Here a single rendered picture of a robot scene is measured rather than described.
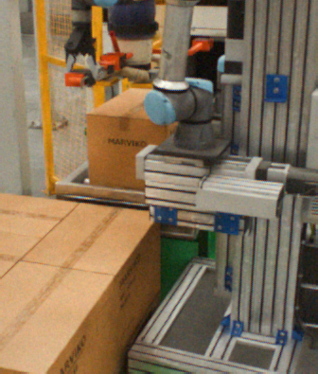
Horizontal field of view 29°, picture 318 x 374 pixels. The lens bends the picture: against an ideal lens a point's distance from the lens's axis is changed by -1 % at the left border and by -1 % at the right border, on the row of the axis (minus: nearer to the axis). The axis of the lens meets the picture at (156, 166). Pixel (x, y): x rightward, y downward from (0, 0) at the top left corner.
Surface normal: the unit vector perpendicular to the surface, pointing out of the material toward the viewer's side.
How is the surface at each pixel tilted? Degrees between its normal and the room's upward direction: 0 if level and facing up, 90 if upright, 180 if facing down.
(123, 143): 90
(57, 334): 0
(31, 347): 0
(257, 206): 90
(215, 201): 90
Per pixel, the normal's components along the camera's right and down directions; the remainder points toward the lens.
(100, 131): -0.32, 0.32
